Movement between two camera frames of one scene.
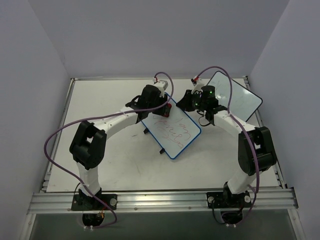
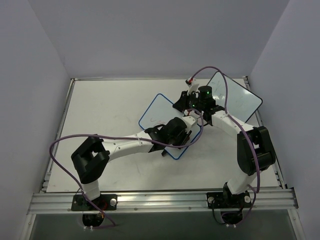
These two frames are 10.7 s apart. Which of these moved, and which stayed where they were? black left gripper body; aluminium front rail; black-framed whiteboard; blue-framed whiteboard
Moved: black left gripper body
Stayed: blue-framed whiteboard; black-framed whiteboard; aluminium front rail
